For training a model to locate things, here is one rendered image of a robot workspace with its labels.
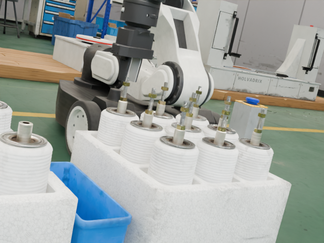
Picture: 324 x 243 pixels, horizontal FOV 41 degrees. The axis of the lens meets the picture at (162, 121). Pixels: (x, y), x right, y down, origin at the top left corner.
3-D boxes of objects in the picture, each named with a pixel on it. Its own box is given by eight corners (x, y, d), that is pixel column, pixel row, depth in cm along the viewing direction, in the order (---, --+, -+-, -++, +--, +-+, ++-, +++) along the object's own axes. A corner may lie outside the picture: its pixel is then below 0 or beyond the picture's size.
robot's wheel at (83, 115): (60, 149, 151) (69, 93, 147) (74, 150, 154) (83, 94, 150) (84, 171, 136) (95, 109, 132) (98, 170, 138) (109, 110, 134)
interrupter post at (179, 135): (169, 143, 89) (173, 128, 89) (173, 141, 92) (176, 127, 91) (180, 147, 89) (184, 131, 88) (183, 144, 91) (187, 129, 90)
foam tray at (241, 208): (63, 195, 115) (74, 129, 111) (179, 188, 138) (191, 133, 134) (142, 278, 85) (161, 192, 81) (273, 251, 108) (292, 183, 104)
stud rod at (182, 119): (175, 136, 90) (183, 100, 88) (177, 135, 90) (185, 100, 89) (179, 137, 89) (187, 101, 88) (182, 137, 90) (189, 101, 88)
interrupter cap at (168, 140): (154, 142, 88) (154, 139, 88) (165, 136, 95) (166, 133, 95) (189, 153, 85) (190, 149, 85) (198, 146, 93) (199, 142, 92)
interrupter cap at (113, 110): (141, 116, 110) (141, 114, 110) (124, 119, 104) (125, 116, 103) (116, 109, 113) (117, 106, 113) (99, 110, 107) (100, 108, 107)
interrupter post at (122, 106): (127, 114, 109) (129, 101, 108) (122, 115, 107) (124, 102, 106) (119, 112, 110) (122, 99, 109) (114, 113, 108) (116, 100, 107)
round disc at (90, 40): (69, 38, 329) (70, 31, 328) (104, 44, 347) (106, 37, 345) (85, 44, 305) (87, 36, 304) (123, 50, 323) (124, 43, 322)
